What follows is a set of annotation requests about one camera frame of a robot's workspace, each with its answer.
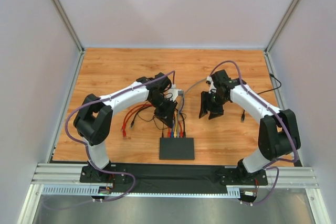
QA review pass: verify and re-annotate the aluminium frame post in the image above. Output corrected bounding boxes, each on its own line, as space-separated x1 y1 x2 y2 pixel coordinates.
51 0 85 53
264 0 301 55

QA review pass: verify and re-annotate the aluminium front rail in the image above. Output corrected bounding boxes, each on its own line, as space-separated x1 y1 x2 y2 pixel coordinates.
32 163 319 189

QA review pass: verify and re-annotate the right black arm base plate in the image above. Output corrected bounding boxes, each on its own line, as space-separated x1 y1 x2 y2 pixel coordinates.
215 166 268 186

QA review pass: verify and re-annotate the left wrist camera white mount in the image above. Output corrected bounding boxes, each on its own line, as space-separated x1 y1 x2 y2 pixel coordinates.
166 84 184 101

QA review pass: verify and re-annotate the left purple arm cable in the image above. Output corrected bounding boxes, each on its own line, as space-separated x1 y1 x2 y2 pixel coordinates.
41 70 176 210

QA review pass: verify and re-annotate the black ethernet cable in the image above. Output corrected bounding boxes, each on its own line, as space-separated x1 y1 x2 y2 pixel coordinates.
240 73 283 123
130 105 153 128

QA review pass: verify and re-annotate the left aluminium frame post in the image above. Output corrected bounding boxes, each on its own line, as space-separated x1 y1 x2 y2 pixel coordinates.
51 0 85 53

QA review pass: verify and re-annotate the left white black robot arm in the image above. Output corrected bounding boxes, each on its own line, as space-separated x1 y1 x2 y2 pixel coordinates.
65 70 177 174

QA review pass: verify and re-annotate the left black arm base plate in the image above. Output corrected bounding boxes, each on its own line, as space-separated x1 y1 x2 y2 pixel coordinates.
79 164 127 184

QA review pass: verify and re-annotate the black network switch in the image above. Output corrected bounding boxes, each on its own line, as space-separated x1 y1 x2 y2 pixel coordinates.
159 137 195 161

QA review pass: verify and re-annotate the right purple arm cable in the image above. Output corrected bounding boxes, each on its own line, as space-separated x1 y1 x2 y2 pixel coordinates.
214 60 300 208

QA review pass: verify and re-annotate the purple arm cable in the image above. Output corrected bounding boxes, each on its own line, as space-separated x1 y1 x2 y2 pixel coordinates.
41 70 176 210
214 60 300 208

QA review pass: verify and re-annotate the thin black power cable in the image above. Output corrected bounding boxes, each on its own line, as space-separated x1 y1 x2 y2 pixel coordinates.
136 107 169 137

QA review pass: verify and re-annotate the red ethernet cable loose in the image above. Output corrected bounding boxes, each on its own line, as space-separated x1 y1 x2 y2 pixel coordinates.
121 103 152 138

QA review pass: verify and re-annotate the grey slotted cable duct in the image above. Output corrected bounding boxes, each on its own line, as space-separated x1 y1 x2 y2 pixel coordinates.
41 184 257 197

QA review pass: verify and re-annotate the right aluminium frame post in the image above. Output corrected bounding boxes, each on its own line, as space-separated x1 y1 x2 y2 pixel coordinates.
264 0 301 55

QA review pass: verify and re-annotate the black cloth strip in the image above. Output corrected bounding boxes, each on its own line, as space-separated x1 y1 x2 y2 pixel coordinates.
111 163 227 194

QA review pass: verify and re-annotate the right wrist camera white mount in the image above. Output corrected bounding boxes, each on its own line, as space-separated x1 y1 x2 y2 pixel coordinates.
206 76 213 85

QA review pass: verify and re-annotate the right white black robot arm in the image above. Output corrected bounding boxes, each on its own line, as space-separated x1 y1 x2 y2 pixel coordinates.
199 70 301 179

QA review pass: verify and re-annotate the grey ethernet cable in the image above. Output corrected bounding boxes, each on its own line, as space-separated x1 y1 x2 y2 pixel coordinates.
177 78 211 137

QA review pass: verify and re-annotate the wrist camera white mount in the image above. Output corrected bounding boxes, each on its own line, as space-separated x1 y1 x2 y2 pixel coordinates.
206 76 213 85
166 84 184 101

